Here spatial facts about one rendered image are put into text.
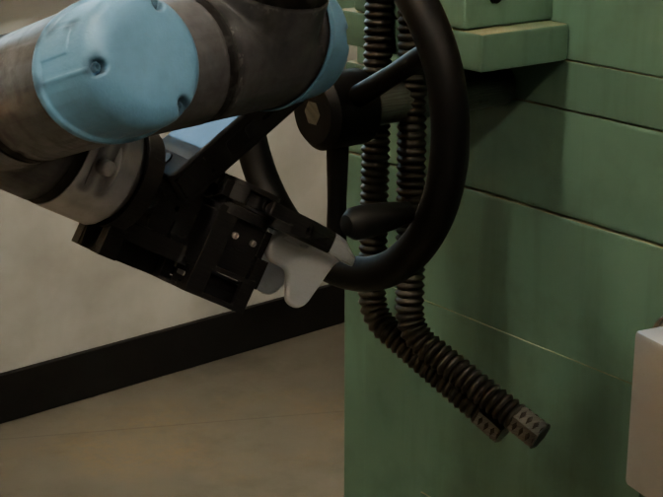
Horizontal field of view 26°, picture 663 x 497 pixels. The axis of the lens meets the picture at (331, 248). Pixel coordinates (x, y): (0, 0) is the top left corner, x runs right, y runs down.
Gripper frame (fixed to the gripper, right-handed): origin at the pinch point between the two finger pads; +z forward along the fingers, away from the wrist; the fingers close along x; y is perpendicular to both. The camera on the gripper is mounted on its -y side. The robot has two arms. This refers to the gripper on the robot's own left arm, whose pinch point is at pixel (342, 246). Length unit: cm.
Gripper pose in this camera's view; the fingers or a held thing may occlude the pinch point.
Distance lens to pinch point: 103.7
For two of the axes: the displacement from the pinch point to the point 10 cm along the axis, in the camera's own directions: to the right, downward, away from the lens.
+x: 6.0, 2.4, -7.6
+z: 6.9, 3.3, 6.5
